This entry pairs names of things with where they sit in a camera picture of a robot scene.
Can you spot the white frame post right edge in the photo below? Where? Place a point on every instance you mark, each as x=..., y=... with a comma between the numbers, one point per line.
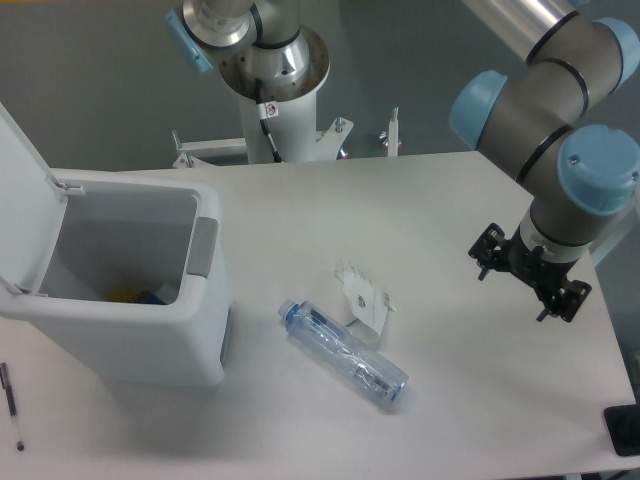
x=608, y=240

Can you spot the clear plastic water bottle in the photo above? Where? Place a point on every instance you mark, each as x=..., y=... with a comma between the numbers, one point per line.
x=366, y=369

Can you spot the white trash can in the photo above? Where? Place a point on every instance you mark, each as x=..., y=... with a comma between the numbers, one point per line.
x=68, y=237

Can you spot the black pen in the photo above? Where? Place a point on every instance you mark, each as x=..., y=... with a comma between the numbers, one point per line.
x=12, y=407

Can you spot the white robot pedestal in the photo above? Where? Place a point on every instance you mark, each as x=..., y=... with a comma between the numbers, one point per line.
x=276, y=90

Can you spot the black device at table corner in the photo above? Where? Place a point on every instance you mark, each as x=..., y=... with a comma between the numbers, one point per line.
x=623, y=426

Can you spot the white paper trash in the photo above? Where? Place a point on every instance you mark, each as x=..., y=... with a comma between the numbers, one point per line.
x=368, y=304

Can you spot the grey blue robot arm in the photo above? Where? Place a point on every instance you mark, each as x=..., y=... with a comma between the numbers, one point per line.
x=580, y=179

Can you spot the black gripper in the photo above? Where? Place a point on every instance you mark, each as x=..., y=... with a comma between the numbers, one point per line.
x=561, y=298

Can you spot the white metal frame bracket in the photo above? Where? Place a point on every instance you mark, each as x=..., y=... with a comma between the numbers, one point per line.
x=390, y=138

